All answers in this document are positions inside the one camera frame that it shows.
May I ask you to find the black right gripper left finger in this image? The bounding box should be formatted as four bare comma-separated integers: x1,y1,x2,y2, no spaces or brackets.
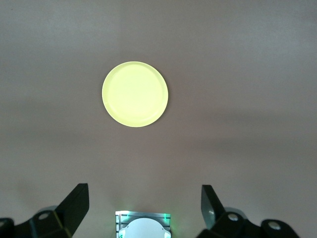
0,182,90,238

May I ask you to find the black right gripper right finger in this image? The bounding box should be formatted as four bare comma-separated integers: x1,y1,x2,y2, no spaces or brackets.
198,184,301,238

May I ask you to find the yellow round plate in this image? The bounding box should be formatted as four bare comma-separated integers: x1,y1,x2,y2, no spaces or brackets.
102,61,169,128

